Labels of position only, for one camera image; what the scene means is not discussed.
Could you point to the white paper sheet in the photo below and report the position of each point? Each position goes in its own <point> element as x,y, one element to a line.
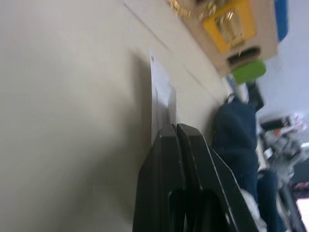
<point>160,89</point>

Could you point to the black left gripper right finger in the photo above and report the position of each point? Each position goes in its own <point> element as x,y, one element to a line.
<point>207,174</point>

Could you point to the blue panel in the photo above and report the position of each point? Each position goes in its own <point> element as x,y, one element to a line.
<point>282,17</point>

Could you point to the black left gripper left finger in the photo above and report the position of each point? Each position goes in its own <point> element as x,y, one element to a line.
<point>154,174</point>

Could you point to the cardboard box with yellow panel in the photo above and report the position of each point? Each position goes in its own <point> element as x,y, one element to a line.
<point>231,31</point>

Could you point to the green plastic object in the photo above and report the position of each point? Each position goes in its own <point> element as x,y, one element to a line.
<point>248,70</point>

